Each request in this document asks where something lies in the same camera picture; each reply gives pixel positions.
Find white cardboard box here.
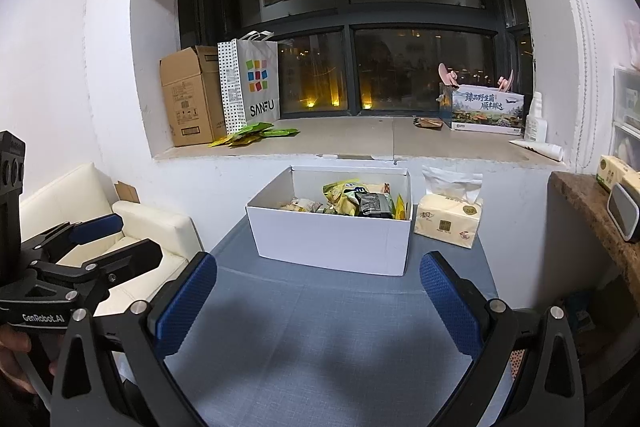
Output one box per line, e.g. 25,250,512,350
245,165,413,277

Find black snack packet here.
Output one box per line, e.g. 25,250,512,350
355,192,397,219

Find green and yellow snack packet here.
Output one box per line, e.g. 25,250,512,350
322,179,369,216

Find marble counter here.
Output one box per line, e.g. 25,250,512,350
549,171,640,303

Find pale snack packet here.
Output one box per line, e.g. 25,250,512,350
277,198,326,214

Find brown cardboard box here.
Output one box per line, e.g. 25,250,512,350
160,46,227,148

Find small yellow tissue pack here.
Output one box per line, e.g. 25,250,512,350
597,155,633,192

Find pile of green packets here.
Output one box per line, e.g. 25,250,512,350
207,122,300,148

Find white tube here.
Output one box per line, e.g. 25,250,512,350
509,139,565,162

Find brown cardboard piece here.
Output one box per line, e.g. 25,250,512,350
114,180,142,204

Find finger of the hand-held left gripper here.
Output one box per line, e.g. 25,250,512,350
22,213,124,265
30,238,164,303

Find translucent plastic drawers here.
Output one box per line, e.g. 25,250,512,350
612,67,640,158

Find person's left hand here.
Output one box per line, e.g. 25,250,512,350
0,324,58,395

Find grey speaker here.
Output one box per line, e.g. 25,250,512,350
607,172,640,242

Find white sofa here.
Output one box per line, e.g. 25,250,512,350
20,163,205,308

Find white dotted shopping bag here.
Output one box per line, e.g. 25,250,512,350
217,31,280,136

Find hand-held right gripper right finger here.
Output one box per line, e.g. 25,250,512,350
419,251,586,427

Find white plastic bottle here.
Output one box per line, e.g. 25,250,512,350
524,92,548,142

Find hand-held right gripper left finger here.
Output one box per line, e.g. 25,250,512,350
52,251,218,427

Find dark window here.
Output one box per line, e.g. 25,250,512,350
177,0,534,118

